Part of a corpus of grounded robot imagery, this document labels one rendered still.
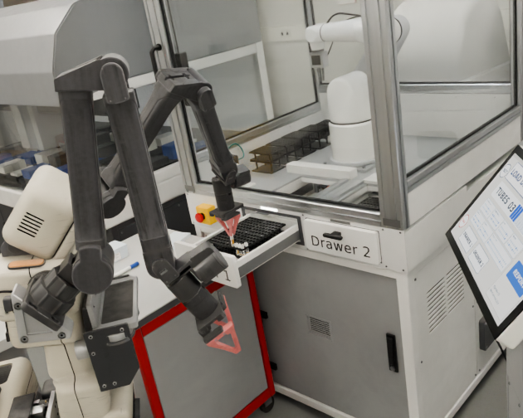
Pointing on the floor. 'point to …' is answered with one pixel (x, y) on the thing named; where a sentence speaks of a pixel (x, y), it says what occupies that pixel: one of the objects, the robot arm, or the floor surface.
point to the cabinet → (372, 334)
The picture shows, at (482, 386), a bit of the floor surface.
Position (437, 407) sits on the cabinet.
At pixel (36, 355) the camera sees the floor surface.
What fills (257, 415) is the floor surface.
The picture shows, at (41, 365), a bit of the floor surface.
